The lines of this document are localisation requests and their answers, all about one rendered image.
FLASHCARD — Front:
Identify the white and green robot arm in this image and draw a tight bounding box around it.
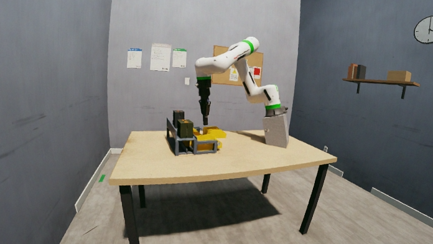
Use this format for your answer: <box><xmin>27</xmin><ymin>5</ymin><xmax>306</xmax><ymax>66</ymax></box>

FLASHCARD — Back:
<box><xmin>195</xmin><ymin>37</ymin><xmax>288</xmax><ymax>117</ymax></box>

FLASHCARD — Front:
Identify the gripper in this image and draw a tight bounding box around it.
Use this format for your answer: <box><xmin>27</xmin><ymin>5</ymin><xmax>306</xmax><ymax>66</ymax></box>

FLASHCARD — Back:
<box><xmin>198</xmin><ymin>88</ymin><xmax>211</xmax><ymax>126</ymax></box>

